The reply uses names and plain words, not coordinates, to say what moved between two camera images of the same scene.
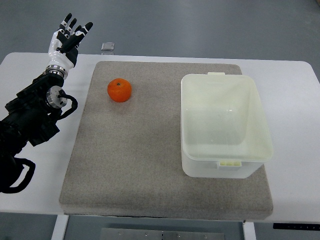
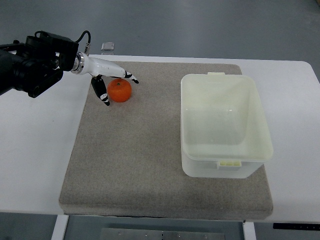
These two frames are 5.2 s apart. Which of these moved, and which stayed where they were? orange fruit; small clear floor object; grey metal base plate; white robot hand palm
Moved: white robot hand palm
Stayed: small clear floor object; grey metal base plate; orange fruit
